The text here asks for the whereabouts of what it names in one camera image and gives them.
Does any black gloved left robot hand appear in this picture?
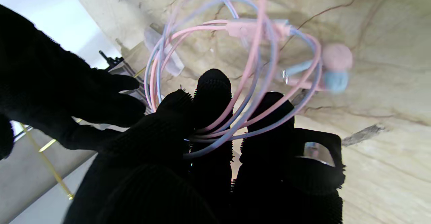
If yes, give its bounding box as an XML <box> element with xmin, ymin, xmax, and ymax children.
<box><xmin>63</xmin><ymin>68</ymin><xmax>346</xmax><ymax>224</ymax></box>

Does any white wired earphone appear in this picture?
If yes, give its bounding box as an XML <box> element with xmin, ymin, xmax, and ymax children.
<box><xmin>144</xmin><ymin>0</ymin><xmax>353</xmax><ymax>160</ymax></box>

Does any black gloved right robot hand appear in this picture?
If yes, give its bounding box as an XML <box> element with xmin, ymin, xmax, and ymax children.
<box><xmin>0</xmin><ymin>4</ymin><xmax>147</xmax><ymax>160</ymax></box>

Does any gold rack with marble base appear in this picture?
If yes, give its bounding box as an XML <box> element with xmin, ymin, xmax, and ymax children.
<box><xmin>19</xmin><ymin>25</ymin><xmax>185</xmax><ymax>200</ymax></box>

